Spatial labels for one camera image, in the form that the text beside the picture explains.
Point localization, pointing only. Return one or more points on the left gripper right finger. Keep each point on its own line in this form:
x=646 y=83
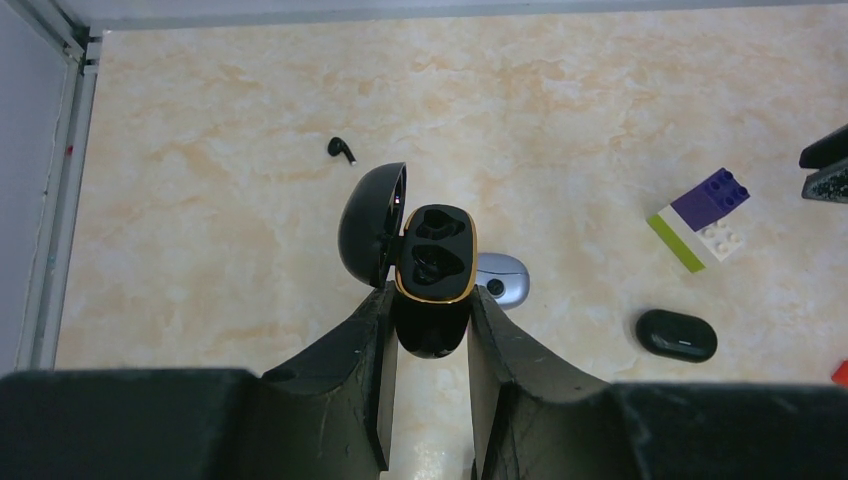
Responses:
x=534 y=415

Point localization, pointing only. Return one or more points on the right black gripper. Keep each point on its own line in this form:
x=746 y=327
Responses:
x=827 y=158

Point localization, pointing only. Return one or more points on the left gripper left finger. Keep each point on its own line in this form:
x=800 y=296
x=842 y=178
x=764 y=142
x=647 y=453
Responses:
x=331 y=415

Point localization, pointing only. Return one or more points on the silver lilac oval case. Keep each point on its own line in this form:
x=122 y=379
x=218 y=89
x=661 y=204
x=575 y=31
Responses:
x=504 y=277

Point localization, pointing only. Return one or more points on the small black earbud case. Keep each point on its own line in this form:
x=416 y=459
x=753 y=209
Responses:
x=428 y=258

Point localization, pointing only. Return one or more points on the black stem earbud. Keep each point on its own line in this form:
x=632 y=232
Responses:
x=337 y=146

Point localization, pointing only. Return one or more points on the oval black charging case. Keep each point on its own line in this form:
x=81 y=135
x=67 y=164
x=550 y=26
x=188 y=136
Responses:
x=677 y=336

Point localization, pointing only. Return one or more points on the purple white green brick stack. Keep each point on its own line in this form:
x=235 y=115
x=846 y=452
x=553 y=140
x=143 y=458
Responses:
x=694 y=226

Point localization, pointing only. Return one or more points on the red block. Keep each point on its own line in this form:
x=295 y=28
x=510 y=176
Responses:
x=840 y=374

